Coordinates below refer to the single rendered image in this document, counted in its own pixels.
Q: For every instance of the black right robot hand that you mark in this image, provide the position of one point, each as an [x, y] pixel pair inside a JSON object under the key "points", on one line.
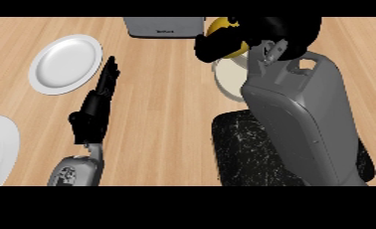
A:
{"points": [[284, 30]]}

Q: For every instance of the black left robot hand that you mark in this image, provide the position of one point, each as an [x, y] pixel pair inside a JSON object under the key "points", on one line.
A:
{"points": [[96, 107]]}

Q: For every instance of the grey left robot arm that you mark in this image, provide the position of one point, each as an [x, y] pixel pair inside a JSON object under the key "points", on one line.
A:
{"points": [[77, 170]]}

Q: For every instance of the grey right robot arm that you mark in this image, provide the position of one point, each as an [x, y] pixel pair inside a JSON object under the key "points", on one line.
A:
{"points": [[303, 113]]}

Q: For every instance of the cream round basket tier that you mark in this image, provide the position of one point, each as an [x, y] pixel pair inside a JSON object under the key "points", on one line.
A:
{"points": [[230, 77]]}

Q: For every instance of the black speckled tray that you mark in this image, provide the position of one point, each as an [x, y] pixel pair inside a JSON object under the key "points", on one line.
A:
{"points": [[245, 150]]}

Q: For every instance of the white oval plate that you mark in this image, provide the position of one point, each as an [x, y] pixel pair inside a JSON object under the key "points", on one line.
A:
{"points": [[65, 63]]}

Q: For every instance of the white rounded object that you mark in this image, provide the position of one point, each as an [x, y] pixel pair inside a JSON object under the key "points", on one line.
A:
{"points": [[8, 150]]}

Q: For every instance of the grey appliance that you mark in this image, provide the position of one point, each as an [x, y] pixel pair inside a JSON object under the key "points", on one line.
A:
{"points": [[164, 27]]}

